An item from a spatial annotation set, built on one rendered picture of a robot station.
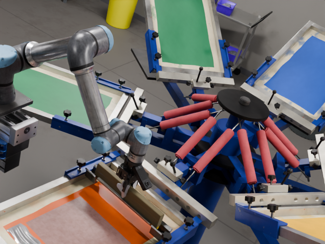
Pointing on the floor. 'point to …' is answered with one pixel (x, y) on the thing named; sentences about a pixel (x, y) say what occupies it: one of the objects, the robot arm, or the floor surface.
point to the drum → (121, 13)
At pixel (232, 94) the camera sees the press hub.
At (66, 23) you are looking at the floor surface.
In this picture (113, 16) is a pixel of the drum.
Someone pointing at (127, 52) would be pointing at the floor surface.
